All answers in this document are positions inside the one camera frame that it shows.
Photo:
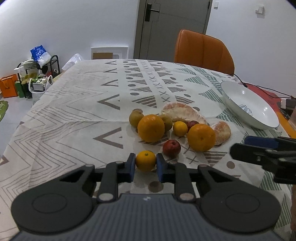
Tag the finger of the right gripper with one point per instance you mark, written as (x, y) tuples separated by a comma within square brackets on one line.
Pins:
[(267, 158), (279, 143)]

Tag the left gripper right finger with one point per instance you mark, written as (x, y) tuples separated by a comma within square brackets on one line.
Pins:
[(178, 175)]

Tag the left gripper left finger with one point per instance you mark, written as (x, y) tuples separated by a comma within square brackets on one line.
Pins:
[(112, 175)]

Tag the red apple front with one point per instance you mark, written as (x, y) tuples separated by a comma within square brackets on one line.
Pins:
[(171, 148)]

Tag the small tangerine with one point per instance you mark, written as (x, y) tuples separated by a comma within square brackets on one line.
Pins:
[(145, 161), (180, 128)]

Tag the large orange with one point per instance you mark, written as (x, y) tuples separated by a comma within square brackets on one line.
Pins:
[(151, 128), (201, 138)]

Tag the dark red apple back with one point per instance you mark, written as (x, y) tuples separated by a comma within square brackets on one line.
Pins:
[(191, 124)]

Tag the brown pear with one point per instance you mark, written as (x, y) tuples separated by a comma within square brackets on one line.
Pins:
[(167, 122), (135, 117)]

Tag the small peeled pomelo piece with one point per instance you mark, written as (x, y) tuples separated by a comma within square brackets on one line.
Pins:
[(222, 132)]

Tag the large peeled pomelo half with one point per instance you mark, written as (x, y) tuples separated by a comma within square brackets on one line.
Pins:
[(182, 112)]

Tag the red orange cartoon mat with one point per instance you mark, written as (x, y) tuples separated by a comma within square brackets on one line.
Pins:
[(274, 101)]

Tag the white ceramic plate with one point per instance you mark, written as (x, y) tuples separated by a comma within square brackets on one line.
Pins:
[(248, 106)]

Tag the patterned white tablecloth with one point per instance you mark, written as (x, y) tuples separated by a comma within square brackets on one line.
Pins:
[(83, 119)]

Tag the clear plastic bag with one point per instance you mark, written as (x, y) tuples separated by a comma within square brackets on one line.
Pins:
[(76, 58)]

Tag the black metal rack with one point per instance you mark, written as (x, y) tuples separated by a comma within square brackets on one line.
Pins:
[(31, 69)]

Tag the orange leather chair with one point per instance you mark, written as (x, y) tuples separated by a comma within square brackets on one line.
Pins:
[(203, 51)]

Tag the orange paper bag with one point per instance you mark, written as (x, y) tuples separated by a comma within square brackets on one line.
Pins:
[(7, 85)]

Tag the blue white plastic bag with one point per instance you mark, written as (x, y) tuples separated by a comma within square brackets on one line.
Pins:
[(40, 55)]

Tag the white foam packaging frame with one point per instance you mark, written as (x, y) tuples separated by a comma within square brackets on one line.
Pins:
[(109, 52)]

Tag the grey door with handle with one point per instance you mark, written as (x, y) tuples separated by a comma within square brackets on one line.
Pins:
[(159, 23)]

